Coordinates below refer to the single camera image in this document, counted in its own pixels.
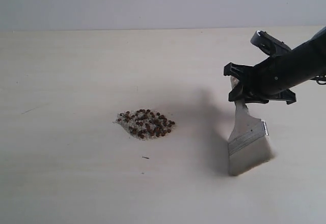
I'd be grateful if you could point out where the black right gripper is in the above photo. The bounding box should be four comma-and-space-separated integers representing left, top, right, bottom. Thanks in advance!
223, 29, 325, 104

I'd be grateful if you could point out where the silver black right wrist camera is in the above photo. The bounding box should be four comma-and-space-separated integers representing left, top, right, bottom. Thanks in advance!
250, 30, 291, 57

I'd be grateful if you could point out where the pile of brown pellets and grains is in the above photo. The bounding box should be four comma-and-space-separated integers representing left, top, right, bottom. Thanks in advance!
114, 108, 177, 140

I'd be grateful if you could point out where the white paint brush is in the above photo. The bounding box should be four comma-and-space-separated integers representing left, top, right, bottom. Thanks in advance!
227, 76, 275, 177

